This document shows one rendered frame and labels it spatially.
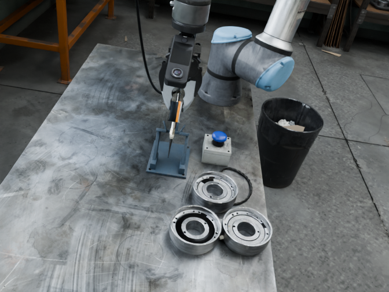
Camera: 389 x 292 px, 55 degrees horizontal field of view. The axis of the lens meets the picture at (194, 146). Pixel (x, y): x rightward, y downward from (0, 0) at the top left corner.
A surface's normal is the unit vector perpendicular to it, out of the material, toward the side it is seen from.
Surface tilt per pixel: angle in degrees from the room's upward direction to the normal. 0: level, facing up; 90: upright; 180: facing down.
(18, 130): 0
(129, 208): 0
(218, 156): 90
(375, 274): 0
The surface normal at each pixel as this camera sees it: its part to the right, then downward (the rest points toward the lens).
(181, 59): 0.13, -0.36
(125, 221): 0.14, -0.79
